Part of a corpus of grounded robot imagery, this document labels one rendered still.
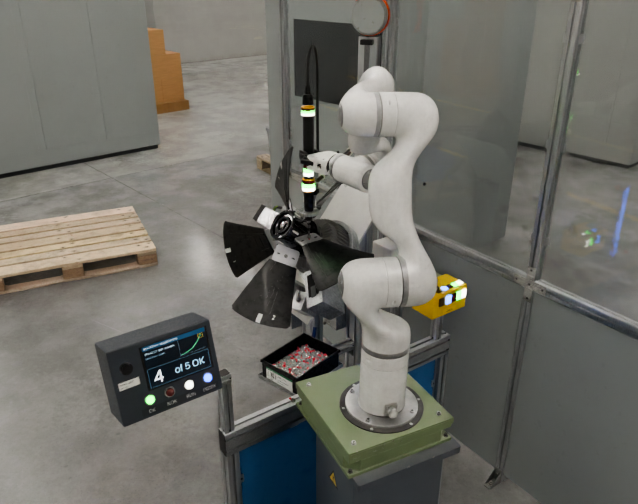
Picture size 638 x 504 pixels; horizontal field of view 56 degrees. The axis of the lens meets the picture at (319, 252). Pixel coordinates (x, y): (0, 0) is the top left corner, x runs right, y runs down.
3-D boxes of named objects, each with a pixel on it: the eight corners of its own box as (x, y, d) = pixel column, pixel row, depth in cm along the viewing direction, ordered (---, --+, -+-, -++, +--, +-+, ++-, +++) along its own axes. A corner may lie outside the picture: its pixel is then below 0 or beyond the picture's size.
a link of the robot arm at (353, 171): (352, 149, 186) (329, 162, 183) (380, 159, 176) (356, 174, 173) (358, 172, 191) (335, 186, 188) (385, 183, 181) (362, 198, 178)
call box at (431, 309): (443, 298, 219) (446, 272, 215) (464, 310, 212) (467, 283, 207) (411, 311, 211) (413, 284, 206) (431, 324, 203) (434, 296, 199)
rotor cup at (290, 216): (298, 220, 231) (275, 205, 223) (325, 222, 221) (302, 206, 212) (285, 255, 228) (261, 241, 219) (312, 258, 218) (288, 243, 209)
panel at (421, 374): (422, 488, 248) (435, 353, 220) (424, 490, 247) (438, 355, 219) (246, 596, 205) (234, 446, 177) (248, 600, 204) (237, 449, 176)
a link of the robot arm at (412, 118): (364, 302, 150) (428, 298, 152) (375, 314, 139) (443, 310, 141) (362, 94, 143) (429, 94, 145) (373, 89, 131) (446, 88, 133)
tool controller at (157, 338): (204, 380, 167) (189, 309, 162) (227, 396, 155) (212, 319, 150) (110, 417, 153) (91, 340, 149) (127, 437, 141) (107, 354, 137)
